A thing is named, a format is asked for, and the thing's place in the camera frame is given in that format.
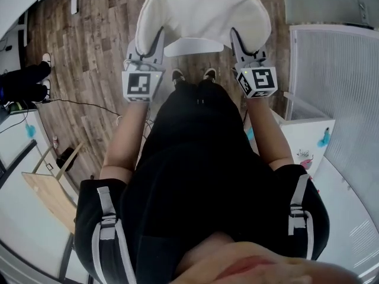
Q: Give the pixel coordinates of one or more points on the person's black clothing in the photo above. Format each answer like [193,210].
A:
[195,164]

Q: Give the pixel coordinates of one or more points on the teal fluffy duster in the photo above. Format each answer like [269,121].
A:
[30,130]

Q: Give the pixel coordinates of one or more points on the white chair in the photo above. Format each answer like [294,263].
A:
[192,46]

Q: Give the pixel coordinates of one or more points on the pink small object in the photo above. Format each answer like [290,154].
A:
[307,162]

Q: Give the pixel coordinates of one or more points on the light wooden board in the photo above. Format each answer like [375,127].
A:
[50,197]

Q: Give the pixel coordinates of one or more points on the person's left shoe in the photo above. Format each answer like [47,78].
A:
[178,75]

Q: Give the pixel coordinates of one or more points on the teal small cloth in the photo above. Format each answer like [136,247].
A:
[249,134]

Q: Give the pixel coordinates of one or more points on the person's left forearm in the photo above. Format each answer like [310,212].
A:
[127,135]

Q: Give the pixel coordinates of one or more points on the person's right forearm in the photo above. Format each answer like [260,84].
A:
[266,135]

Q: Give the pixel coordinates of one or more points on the white table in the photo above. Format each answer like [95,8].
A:
[17,1]

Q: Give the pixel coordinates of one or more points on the white cabinet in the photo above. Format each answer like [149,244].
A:
[305,135]

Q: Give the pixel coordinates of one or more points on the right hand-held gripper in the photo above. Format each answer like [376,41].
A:
[260,81]

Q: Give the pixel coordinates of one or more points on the wooden frame sticks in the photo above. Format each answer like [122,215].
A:
[69,160]

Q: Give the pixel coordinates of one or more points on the ribbed glass panel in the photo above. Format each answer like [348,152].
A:
[340,78]

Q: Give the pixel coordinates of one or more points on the grey floor mat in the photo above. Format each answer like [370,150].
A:
[322,1]

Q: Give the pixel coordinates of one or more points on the small white can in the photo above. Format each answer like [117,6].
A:
[55,142]

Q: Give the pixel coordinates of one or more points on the white cushion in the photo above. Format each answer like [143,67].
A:
[201,9]

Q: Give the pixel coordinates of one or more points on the teal fluffy toy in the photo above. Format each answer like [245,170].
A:
[324,139]

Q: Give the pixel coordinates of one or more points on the person's shoe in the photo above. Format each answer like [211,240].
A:
[178,75]
[210,74]

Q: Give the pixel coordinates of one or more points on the person's face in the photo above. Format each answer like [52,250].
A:
[251,262]

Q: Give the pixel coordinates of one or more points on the person's right shoe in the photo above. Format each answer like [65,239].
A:
[210,74]

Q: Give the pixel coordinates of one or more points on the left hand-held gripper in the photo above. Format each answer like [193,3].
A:
[139,83]

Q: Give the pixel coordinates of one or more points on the black round bag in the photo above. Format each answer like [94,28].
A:
[66,158]

